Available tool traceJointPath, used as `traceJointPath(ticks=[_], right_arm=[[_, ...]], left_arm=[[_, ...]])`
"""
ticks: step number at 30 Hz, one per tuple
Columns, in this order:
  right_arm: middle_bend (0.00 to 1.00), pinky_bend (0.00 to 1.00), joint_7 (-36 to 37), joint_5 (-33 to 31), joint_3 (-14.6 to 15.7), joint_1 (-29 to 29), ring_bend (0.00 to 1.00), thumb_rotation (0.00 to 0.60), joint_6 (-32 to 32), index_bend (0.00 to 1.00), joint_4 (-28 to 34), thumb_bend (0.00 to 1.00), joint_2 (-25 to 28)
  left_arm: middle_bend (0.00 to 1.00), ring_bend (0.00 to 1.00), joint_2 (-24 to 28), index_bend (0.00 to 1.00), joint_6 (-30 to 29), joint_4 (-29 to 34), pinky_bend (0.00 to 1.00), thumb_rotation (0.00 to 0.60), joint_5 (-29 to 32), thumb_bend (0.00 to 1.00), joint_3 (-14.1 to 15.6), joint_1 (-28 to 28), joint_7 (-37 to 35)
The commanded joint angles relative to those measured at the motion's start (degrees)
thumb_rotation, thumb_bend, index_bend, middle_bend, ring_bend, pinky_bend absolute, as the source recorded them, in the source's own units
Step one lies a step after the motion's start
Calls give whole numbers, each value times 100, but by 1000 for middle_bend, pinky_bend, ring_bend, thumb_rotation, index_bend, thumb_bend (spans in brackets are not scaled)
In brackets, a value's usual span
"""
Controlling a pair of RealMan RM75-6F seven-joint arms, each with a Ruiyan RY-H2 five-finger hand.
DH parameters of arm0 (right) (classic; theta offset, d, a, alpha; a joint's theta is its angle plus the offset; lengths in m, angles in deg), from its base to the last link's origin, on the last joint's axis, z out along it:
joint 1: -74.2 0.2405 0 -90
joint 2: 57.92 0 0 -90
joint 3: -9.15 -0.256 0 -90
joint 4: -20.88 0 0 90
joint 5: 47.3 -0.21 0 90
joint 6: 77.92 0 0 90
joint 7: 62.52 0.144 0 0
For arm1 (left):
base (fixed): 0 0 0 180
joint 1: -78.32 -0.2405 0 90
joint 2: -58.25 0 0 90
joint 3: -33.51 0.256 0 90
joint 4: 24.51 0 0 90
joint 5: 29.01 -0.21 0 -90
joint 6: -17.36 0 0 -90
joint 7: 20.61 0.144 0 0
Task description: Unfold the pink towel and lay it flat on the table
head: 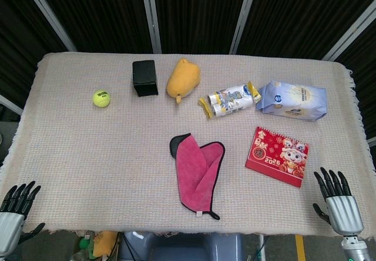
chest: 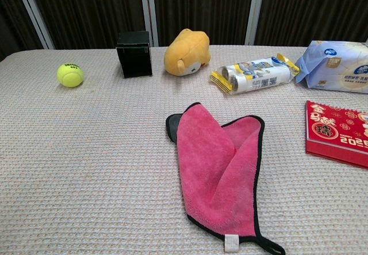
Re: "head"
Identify white table leg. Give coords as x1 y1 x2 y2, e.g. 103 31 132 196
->
257 233 267 261

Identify white yellow bag roll pack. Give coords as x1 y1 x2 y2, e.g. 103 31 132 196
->
197 81 262 121

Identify orange plush toy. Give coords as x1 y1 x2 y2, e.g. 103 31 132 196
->
166 58 202 105

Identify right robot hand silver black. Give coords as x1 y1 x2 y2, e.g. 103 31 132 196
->
313 167 364 236

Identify beige woven tablecloth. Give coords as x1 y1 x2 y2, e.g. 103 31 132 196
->
0 52 376 243

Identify red 2026 desk calendar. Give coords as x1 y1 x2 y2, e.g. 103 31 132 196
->
245 126 310 189

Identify grey-blue robot torso base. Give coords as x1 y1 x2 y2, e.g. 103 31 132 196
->
119 231 244 261

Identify black cube box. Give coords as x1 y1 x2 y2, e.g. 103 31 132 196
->
132 59 159 98

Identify yellow-green tennis ball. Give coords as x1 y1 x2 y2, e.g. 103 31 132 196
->
93 89 112 108

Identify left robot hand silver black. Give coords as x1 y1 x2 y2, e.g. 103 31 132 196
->
0 180 46 257

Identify pink cloth with black trim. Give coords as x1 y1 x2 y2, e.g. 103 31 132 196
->
169 131 226 221

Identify blue snack bag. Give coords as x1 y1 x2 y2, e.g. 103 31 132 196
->
254 80 328 123

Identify orange plush on floor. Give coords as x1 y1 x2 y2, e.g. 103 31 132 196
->
92 230 118 257

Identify green toy on floor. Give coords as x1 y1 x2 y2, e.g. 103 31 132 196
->
79 235 94 250

